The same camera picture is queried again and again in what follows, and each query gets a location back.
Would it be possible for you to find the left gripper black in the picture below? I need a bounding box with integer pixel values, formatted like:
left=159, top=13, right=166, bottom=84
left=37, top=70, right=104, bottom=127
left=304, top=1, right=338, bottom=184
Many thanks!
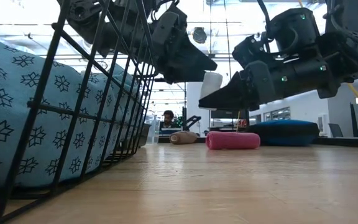
left=149, top=2, right=219, bottom=85

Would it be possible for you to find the black background rig frame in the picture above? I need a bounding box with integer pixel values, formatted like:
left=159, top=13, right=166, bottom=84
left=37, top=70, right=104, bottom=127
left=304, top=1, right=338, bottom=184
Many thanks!
left=153, top=77, right=187, bottom=139

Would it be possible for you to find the dark office chair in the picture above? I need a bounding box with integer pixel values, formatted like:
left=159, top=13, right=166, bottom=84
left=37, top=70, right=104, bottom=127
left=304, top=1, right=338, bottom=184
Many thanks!
left=328, top=123, right=344, bottom=139

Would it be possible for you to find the pink bandage roll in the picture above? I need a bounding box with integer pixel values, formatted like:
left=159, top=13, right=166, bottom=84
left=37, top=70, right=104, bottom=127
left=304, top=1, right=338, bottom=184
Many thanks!
left=205, top=131, right=262, bottom=151

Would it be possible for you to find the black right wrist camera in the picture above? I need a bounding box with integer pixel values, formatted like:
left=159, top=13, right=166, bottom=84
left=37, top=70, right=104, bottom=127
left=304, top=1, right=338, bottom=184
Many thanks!
left=232, top=33, right=281, bottom=71

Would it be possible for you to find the small white plastic bottle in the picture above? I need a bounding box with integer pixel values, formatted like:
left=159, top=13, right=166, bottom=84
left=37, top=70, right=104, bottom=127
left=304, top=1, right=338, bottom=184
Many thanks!
left=199, top=72, right=224, bottom=101

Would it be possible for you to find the person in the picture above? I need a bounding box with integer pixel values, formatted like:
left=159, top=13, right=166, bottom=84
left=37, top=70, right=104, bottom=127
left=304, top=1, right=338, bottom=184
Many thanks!
left=158, top=110, right=183, bottom=131

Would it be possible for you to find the white round column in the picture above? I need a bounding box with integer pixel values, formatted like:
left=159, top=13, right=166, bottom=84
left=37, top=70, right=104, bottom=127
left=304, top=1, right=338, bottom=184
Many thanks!
left=186, top=81, right=211, bottom=134

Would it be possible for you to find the blue patterned cloth gown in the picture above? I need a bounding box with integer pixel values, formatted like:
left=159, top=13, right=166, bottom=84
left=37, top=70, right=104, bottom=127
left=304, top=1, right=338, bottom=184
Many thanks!
left=0, top=30, right=142, bottom=190

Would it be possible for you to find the black overhead camera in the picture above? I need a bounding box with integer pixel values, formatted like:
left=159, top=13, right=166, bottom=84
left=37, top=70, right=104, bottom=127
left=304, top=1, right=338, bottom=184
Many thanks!
left=191, top=27, right=208, bottom=45

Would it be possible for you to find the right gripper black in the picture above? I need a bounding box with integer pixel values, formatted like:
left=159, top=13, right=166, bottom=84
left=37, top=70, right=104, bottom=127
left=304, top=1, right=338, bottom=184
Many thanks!
left=198, top=60, right=334, bottom=112

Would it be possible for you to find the black computer monitor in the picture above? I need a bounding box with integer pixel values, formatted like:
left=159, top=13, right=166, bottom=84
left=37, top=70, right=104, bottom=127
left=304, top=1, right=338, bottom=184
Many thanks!
left=210, top=108, right=250, bottom=120

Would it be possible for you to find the small tan plush object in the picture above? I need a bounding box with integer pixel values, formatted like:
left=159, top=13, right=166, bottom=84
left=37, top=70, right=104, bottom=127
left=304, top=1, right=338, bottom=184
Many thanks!
left=169, top=131, right=199, bottom=146

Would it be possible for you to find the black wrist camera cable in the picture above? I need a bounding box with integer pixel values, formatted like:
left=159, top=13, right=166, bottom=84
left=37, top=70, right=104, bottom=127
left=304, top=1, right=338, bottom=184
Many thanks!
left=256, top=0, right=275, bottom=35

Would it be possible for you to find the black wire basket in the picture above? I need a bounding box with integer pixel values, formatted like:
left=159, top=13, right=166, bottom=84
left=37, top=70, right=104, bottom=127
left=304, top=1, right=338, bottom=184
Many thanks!
left=0, top=0, right=160, bottom=224

